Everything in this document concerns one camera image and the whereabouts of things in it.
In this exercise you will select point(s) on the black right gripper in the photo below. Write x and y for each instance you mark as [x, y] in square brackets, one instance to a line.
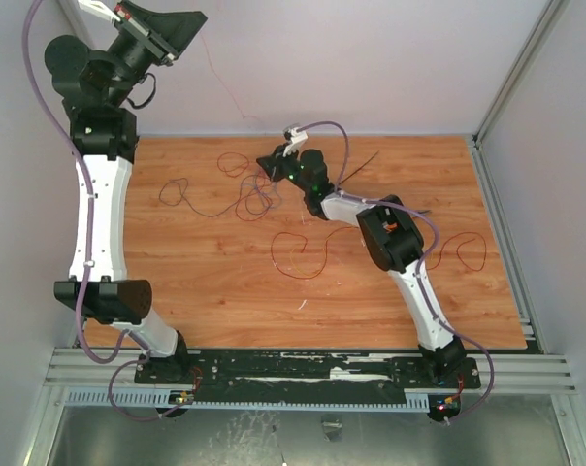
[280, 162]

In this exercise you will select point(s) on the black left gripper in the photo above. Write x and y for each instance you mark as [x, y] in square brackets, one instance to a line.
[168, 32]

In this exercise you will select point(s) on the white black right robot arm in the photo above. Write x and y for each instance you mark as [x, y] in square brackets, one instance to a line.
[393, 241]

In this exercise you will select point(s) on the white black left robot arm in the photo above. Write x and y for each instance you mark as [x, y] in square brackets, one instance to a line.
[95, 86]

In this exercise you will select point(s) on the black zip tie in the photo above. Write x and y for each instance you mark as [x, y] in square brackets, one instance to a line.
[359, 168]

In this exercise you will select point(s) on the orange black needle-nose pliers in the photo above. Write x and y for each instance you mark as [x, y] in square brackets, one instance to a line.
[391, 226]

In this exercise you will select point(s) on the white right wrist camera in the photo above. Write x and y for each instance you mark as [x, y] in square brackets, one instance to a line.
[295, 137]

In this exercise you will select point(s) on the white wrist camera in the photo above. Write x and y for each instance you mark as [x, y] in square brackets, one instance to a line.
[99, 9]
[295, 137]

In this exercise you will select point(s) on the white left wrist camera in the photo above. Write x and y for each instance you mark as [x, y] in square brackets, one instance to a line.
[99, 9]

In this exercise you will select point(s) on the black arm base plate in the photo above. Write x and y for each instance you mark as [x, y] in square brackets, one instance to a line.
[301, 377]

